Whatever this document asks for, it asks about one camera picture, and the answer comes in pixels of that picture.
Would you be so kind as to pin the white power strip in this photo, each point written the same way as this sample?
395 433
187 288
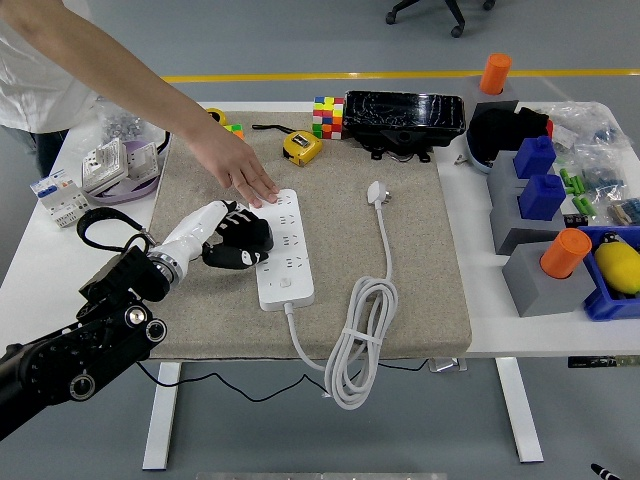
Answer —
292 270

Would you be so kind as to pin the white table leg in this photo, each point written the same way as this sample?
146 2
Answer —
162 415
517 410

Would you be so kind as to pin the white circuit breaker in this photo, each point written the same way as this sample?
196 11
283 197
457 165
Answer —
55 195

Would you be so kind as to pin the small black circuit board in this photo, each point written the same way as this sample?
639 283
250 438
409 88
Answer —
576 220

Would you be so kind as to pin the grey block holder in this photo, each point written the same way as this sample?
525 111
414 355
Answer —
470 90
505 215
500 172
530 290

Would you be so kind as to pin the black power adapter plug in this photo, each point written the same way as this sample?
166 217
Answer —
261 232

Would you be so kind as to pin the metal table bracket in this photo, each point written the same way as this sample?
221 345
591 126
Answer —
447 366

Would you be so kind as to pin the small metal clip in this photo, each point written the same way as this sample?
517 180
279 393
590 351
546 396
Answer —
461 160

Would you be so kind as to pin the orange cylinder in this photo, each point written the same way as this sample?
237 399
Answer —
565 252
495 72

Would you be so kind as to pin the black table control panel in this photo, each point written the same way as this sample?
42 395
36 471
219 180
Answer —
600 361

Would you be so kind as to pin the person's hand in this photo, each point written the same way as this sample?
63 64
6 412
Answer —
235 160

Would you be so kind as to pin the grey-brown mat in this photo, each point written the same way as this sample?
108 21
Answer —
340 240

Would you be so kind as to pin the black cloth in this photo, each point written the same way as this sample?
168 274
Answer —
495 132

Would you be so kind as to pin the white blue bowl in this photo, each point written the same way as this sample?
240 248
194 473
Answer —
477 160

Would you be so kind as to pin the black office chair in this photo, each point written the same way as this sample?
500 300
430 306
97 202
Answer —
452 10

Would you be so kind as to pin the yellow black tape measure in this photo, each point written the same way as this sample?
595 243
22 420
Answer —
216 116

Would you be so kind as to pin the glossy black plastic housing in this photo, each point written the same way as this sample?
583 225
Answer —
400 115

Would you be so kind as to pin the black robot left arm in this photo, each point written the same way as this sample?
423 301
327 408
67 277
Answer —
75 350

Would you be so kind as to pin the person's forearm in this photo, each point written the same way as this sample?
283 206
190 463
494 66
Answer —
115 67

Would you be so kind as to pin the clear bag white parts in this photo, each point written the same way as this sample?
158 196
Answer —
575 122

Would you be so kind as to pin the bag of resistors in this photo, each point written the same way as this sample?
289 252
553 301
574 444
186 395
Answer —
625 212

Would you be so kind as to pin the green plastic peg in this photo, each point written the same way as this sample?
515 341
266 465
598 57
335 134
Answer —
590 207
566 177
580 205
577 186

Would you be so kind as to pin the blue storage bin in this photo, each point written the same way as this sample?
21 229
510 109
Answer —
600 305

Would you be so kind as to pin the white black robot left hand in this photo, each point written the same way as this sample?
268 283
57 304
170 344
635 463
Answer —
195 227

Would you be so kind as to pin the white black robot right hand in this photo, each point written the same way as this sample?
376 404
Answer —
603 472

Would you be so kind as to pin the clear bag of screws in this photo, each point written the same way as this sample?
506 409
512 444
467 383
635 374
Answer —
122 125

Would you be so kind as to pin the colourful puzzle cube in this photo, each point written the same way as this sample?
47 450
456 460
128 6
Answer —
235 131
328 117

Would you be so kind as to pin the blue plastic block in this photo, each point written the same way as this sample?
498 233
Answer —
540 197
535 157

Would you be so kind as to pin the white wall switch panel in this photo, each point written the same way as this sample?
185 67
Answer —
144 160

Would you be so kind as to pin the person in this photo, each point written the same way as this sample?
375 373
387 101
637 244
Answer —
35 75

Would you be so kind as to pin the clear bag blue parts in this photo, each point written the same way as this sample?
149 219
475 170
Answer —
602 170

